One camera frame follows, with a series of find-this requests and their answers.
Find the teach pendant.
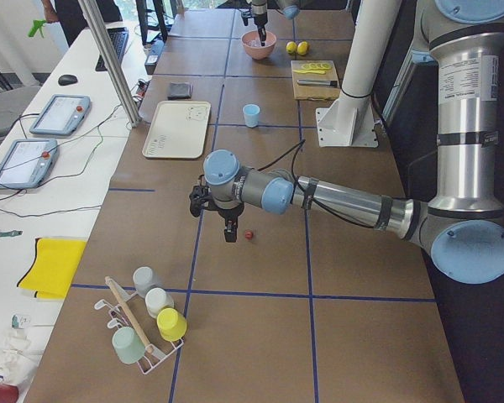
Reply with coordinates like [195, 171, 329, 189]
[29, 94, 91, 136]
[0, 139, 58, 190]

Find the yellow lemon near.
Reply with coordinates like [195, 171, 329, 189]
[297, 41, 309, 56]

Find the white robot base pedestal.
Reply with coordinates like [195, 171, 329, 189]
[316, 0, 402, 148]

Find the black keyboard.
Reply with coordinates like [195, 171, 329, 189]
[94, 28, 129, 71]

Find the cream bear tray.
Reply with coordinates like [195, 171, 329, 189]
[142, 101, 211, 160]

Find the grey cup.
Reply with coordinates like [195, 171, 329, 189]
[133, 266, 163, 298]

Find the yellow cup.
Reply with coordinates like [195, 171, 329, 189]
[156, 307, 187, 342]

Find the yellow lemon far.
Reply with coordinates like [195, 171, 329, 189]
[286, 41, 297, 55]

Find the black computer mouse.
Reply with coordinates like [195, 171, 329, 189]
[58, 74, 78, 86]

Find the wooden cutting board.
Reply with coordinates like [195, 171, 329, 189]
[291, 60, 340, 100]

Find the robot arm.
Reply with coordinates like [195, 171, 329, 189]
[240, 0, 301, 45]
[189, 1, 504, 284]

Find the pink bowl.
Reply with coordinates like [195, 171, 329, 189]
[241, 31, 277, 60]

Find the light blue cup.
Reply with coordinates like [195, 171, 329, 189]
[242, 104, 260, 128]

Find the white wire cup rack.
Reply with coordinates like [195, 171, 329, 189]
[93, 276, 185, 375]

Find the yellow lemon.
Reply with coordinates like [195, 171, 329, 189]
[297, 41, 309, 56]
[286, 41, 297, 55]

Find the yellow cloth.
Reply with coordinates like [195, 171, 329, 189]
[17, 238, 87, 300]

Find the white cup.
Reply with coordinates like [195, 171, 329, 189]
[144, 287, 175, 318]

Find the metal handle tool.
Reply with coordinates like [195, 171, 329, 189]
[297, 79, 338, 88]

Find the mint green cup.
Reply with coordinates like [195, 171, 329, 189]
[112, 327, 145, 364]

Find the teach pendant near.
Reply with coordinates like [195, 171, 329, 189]
[0, 139, 58, 190]

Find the teach pendant far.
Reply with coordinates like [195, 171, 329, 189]
[29, 94, 91, 136]

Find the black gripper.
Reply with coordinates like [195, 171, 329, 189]
[240, 8, 268, 40]
[189, 185, 244, 243]

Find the aluminium frame post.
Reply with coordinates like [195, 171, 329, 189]
[78, 0, 141, 128]

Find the yellow plastic knife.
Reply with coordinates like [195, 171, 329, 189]
[292, 69, 327, 76]

